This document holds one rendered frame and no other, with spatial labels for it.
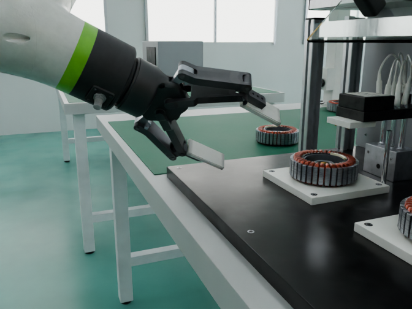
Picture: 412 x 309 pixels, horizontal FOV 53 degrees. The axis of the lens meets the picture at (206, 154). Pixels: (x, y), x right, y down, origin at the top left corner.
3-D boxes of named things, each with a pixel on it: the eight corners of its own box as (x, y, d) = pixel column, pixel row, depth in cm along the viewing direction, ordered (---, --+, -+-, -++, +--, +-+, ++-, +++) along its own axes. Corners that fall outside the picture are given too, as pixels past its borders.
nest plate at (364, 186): (311, 205, 62) (311, 197, 62) (262, 176, 76) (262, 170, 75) (389, 192, 67) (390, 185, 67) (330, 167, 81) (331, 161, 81)
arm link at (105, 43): (104, 10, 53) (78, 56, 59) (85, 72, 46) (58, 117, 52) (146, 33, 56) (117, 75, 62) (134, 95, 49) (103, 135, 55)
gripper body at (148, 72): (105, 119, 56) (165, 144, 60) (133, 81, 50) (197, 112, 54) (114, 80, 61) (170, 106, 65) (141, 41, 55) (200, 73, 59)
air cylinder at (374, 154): (392, 182, 72) (396, 151, 71) (362, 170, 79) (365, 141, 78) (414, 179, 74) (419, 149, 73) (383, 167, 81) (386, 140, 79)
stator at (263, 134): (307, 144, 108) (308, 130, 107) (270, 148, 103) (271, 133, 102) (281, 135, 117) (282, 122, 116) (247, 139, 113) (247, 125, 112)
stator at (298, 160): (314, 192, 64) (316, 168, 63) (277, 171, 74) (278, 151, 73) (372, 183, 68) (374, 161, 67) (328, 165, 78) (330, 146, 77)
